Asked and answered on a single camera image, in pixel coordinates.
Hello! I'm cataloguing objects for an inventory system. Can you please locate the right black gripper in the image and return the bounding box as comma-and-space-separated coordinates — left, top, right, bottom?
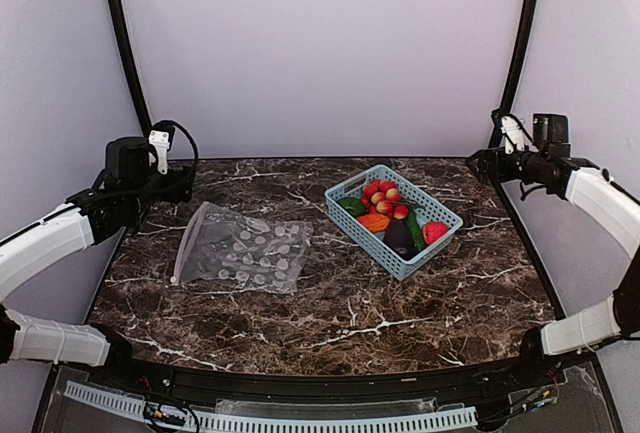
466, 145, 547, 183

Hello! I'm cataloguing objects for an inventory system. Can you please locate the clear zip top bag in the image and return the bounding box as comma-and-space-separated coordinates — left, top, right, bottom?
170, 202, 313, 294

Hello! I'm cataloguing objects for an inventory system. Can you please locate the light blue plastic basket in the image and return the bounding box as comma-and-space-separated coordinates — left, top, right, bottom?
325, 165, 463, 280

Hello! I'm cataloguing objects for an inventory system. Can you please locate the red cherry bunch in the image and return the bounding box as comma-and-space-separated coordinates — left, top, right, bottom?
360, 179, 410, 220

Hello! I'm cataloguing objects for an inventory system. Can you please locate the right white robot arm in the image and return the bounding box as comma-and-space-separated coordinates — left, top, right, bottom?
466, 110, 639, 387

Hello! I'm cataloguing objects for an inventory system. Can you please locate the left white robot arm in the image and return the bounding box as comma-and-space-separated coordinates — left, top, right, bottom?
1, 120, 199, 389

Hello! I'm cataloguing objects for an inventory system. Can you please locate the red apple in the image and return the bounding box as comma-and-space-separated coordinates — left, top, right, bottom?
422, 221, 449, 245

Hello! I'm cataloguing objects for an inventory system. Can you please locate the green cucumber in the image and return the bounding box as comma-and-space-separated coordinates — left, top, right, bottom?
404, 209, 427, 253

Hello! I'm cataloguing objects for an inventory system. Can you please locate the purple eggplant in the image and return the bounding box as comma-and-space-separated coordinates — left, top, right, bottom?
383, 220, 417, 261

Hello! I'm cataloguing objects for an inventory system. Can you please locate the orange persimmon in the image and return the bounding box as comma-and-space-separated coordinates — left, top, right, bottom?
356, 213, 391, 234

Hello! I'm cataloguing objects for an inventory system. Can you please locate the green pepper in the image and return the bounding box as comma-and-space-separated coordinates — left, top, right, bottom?
337, 197, 369, 217

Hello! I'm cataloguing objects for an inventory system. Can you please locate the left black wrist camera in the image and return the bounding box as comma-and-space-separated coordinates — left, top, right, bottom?
105, 137, 149, 180

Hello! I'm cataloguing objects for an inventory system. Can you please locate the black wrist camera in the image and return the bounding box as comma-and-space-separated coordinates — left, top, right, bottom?
105, 137, 149, 180
532, 113, 569, 149

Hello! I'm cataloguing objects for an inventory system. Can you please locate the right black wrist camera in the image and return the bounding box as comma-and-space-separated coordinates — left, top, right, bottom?
532, 113, 569, 149

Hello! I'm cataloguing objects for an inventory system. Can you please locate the right black frame post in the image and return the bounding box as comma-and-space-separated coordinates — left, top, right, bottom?
499, 0, 537, 113

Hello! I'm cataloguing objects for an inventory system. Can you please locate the black frame post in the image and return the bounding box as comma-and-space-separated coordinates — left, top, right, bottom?
107, 0, 152, 135
499, 0, 537, 113

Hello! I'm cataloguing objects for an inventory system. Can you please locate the black front rail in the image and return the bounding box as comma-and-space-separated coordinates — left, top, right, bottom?
84, 358, 525, 405

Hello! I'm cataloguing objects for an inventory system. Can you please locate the left black frame post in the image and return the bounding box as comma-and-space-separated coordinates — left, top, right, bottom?
107, 0, 152, 135

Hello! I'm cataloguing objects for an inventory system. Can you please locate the white slotted cable duct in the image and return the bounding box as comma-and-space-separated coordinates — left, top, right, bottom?
63, 381, 478, 433

